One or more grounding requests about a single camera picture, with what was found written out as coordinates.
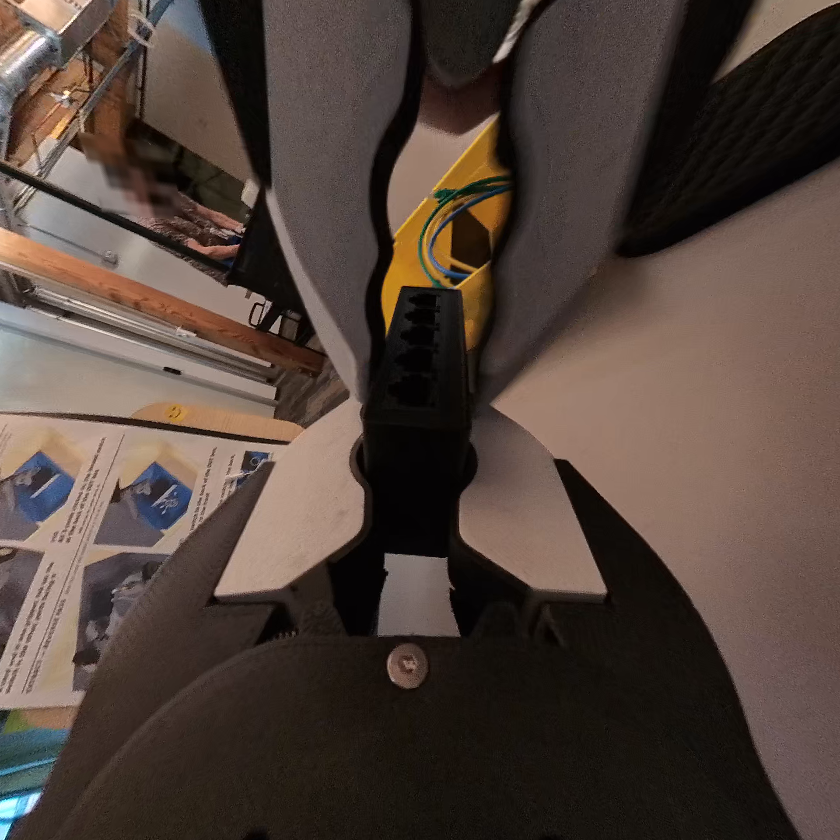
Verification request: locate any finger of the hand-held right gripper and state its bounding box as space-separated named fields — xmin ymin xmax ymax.
xmin=261 ymin=0 xmax=427 ymax=404
xmin=469 ymin=0 xmax=686 ymax=406

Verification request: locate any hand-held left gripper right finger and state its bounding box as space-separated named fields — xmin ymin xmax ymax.
xmin=449 ymin=406 xmax=609 ymax=636

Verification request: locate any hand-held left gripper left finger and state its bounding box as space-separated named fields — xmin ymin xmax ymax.
xmin=214 ymin=402 xmax=385 ymax=636

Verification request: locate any yellow plastic bin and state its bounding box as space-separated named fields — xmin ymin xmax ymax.
xmin=381 ymin=115 xmax=514 ymax=358

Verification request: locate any blue ethernet cable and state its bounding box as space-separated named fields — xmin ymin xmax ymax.
xmin=423 ymin=187 xmax=513 ymax=283

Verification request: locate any green ethernet cable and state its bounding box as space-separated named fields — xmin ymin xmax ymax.
xmin=423 ymin=176 xmax=513 ymax=290

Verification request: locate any black network switch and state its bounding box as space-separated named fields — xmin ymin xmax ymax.
xmin=362 ymin=285 xmax=476 ymax=559

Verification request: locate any person's right hand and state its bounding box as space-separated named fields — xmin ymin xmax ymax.
xmin=420 ymin=69 xmax=504 ymax=137

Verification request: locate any dark bin divider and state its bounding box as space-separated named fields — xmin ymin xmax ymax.
xmin=449 ymin=210 xmax=493 ymax=273

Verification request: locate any silver ventilation ductwork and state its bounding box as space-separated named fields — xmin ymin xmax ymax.
xmin=0 ymin=0 xmax=89 ymax=155

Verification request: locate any printed instruction sheet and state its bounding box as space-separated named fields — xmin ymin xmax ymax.
xmin=0 ymin=413 xmax=277 ymax=713

